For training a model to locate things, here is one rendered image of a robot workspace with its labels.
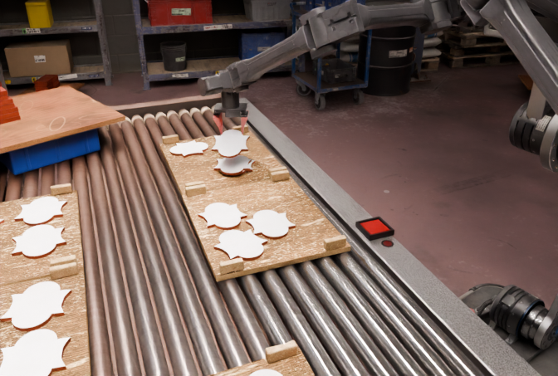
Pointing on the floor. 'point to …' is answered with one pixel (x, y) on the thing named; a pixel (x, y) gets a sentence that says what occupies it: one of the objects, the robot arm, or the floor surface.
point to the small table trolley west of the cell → (305, 82)
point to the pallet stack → (470, 45)
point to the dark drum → (387, 56)
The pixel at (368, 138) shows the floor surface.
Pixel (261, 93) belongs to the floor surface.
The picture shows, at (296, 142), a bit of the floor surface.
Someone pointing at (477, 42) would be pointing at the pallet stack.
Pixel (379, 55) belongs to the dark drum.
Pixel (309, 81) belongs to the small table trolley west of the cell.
